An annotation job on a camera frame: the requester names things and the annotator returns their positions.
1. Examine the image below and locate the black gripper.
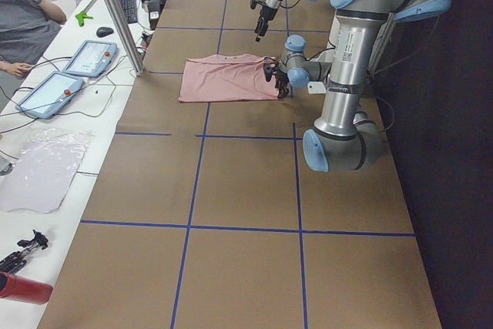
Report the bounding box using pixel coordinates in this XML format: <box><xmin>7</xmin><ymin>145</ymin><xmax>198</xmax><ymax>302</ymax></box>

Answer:
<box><xmin>250</xmin><ymin>0</ymin><xmax>278</xmax><ymax>42</ymax></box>
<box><xmin>263</xmin><ymin>57</ymin><xmax>290</xmax><ymax>99</ymax></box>

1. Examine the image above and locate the pink Snoopy t-shirt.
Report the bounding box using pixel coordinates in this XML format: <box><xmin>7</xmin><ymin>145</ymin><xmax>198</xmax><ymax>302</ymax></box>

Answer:
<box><xmin>179</xmin><ymin>54</ymin><xmax>278</xmax><ymax>102</ymax></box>

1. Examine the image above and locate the black power adapter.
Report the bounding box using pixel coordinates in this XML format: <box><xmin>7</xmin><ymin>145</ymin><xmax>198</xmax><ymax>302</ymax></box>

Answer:
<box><xmin>147</xmin><ymin>0</ymin><xmax>162</xmax><ymax>30</ymax></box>

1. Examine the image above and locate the black keyboard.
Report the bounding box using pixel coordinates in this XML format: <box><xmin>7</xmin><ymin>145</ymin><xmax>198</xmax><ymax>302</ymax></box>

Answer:
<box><xmin>118</xmin><ymin>0</ymin><xmax>138</xmax><ymax>24</ymax></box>

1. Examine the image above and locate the black computer mouse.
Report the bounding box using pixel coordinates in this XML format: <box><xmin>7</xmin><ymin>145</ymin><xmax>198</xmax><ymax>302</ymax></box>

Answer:
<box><xmin>96</xmin><ymin>27</ymin><xmax>114</xmax><ymax>38</ymax></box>

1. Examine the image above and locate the far blue teach pendant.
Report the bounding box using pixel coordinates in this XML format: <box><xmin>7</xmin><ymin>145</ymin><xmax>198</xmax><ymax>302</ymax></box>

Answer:
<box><xmin>62</xmin><ymin>40</ymin><xmax>118</xmax><ymax>78</ymax></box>

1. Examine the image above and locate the blue teach pendant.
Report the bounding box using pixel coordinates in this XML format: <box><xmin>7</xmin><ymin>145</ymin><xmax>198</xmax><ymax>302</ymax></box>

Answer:
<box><xmin>62</xmin><ymin>40</ymin><xmax>118</xmax><ymax>78</ymax></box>
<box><xmin>15</xmin><ymin>72</ymin><xmax>84</xmax><ymax>119</ymax></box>

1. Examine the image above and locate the green plastic clamp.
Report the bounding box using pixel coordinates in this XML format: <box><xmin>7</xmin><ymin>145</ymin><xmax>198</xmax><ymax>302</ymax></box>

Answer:
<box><xmin>75</xmin><ymin>11</ymin><xmax>93</xmax><ymax>27</ymax></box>

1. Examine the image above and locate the near blue teach pendant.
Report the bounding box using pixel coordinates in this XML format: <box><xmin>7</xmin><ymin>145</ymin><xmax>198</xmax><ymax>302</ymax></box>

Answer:
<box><xmin>15</xmin><ymin>72</ymin><xmax>84</xmax><ymax>119</ymax></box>

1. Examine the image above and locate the seated person grey shirt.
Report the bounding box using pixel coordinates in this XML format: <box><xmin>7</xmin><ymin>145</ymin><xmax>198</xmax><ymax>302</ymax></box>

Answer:
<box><xmin>1</xmin><ymin>0</ymin><xmax>67</xmax><ymax>79</ymax></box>

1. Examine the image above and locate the clear plastic bag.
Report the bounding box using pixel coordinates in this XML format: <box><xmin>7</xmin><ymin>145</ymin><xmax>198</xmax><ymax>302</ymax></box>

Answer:
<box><xmin>1</xmin><ymin>128</ymin><xmax>93</xmax><ymax>214</ymax></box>

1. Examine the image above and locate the black folded tripod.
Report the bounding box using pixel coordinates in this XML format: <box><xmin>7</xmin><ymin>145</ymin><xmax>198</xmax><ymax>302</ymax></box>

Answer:
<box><xmin>1</xmin><ymin>230</ymin><xmax>49</xmax><ymax>274</ymax></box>

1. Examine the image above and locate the red cylinder bottle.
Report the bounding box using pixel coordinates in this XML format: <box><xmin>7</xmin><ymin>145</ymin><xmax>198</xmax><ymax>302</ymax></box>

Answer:
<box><xmin>1</xmin><ymin>272</ymin><xmax>53</xmax><ymax>305</ymax></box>

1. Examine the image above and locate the aluminium frame post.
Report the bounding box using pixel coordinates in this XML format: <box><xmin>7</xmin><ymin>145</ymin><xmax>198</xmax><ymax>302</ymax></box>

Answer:
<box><xmin>104</xmin><ymin>0</ymin><xmax>145</xmax><ymax>76</ymax></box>

